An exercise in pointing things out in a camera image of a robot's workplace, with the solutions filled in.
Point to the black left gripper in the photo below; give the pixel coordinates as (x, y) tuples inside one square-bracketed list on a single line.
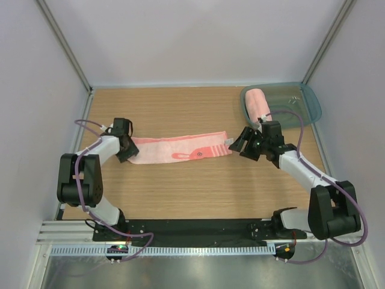
[(132, 151)]

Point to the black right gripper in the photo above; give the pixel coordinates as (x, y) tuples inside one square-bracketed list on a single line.
[(247, 152)]

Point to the large pink towel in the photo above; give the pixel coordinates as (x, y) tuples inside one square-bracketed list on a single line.
[(257, 106)]

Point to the aluminium frame post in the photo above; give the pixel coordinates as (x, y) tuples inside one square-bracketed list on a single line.
[(55, 28), (329, 38)]

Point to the aluminium front rail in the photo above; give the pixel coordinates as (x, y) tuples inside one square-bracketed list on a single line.
[(76, 231)]

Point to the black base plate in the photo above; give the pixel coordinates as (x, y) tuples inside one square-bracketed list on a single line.
[(197, 232)]

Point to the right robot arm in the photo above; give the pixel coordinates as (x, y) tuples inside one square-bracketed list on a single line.
[(333, 209)]

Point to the slotted cable duct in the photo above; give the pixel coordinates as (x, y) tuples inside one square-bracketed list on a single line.
[(119, 250)]

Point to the right aluminium frame post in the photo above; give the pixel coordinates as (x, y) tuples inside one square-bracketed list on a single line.
[(329, 38)]

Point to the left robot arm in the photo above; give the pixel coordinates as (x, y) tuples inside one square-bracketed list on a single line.
[(80, 181)]

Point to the teal plastic tray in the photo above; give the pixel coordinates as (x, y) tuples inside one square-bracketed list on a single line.
[(287, 96)]

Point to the small pink cloth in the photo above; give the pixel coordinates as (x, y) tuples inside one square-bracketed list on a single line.
[(179, 149)]

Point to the left aluminium frame post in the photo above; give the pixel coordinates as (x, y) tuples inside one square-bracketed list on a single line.
[(55, 28)]

